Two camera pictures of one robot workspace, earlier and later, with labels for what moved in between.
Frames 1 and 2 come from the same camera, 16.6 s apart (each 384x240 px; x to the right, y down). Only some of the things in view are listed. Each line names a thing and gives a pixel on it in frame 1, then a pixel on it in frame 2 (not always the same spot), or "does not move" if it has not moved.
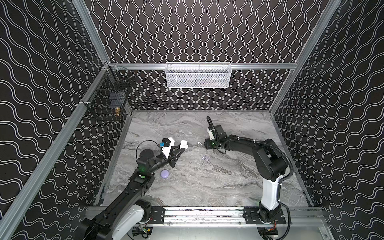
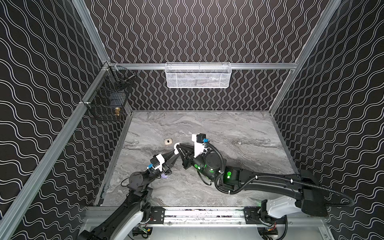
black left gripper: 172,155 does not move
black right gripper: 208,142 to 190,159
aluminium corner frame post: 85,16 does not move
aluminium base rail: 237,217 does not move
